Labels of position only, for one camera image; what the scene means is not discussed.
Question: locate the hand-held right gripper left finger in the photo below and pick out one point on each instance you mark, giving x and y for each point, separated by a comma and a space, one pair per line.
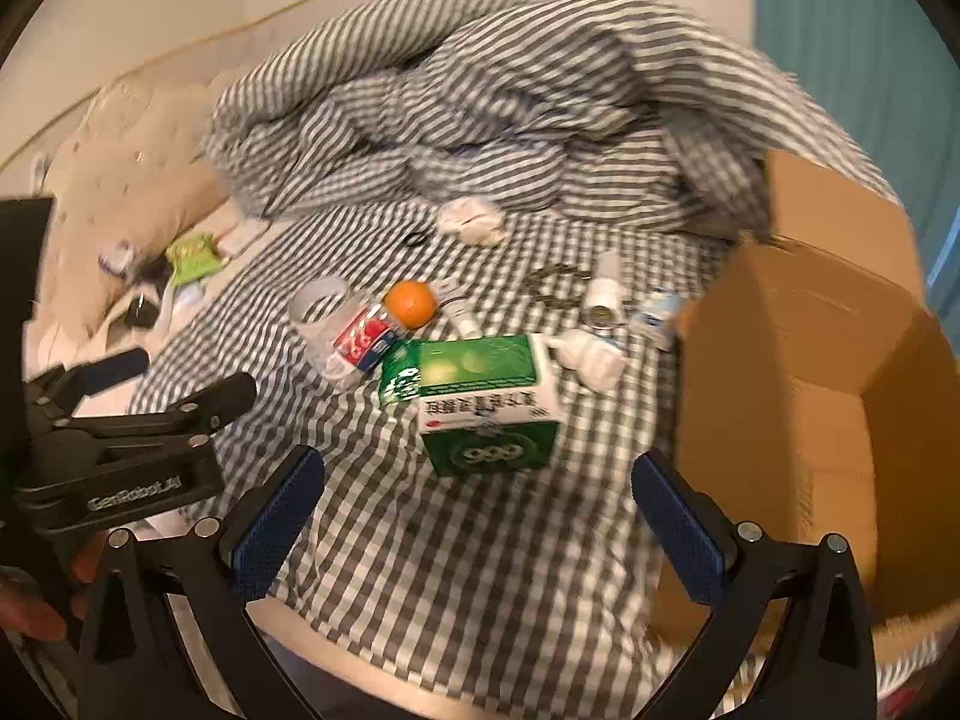
274, 529

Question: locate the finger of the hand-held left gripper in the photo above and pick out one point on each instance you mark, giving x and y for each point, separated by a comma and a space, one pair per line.
112, 366
217, 396

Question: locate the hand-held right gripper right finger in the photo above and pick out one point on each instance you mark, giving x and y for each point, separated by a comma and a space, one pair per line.
679, 536

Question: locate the blue tissue pack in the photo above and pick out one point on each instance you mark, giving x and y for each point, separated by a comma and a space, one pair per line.
654, 315

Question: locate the brown cardboard box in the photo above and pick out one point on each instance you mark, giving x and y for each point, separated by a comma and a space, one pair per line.
787, 315

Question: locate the person's left hand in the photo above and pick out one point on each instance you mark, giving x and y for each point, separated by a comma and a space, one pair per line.
30, 607

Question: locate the green toy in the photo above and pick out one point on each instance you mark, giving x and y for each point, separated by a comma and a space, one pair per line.
191, 256

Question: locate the clear bottle red label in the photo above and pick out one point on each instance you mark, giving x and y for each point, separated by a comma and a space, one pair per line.
360, 341

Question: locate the grey checked bed sheet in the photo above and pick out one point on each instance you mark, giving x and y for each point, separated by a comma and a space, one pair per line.
420, 577

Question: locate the green sachet packet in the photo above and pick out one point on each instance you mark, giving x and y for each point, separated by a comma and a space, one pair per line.
401, 379

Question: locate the beige pillow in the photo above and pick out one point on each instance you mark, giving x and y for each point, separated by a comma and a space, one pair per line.
127, 165

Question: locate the green medicine box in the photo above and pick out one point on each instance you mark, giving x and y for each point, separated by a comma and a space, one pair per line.
487, 450

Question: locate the orange fruit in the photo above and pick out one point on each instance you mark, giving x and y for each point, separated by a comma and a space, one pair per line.
410, 304

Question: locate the white pill bottle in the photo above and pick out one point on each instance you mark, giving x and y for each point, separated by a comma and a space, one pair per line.
604, 300

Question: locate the white tube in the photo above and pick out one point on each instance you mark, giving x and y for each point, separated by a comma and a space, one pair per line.
459, 309

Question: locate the small white bottle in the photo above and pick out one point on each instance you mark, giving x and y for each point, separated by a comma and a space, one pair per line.
609, 265

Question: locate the grey checked duvet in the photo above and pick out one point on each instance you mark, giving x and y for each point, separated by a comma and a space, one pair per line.
487, 90

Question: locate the teal curtain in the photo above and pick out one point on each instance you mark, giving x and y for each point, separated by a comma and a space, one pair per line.
825, 52

